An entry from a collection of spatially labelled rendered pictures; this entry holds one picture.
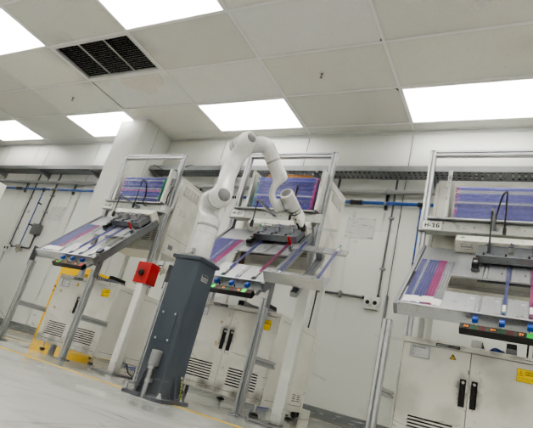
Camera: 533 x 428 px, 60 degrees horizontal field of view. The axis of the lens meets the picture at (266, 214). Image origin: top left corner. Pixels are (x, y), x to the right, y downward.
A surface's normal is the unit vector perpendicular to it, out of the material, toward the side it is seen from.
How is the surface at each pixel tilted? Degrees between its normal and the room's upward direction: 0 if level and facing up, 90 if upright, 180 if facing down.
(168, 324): 90
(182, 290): 90
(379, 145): 90
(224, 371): 90
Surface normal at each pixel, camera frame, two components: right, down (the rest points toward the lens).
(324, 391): -0.44, -0.40
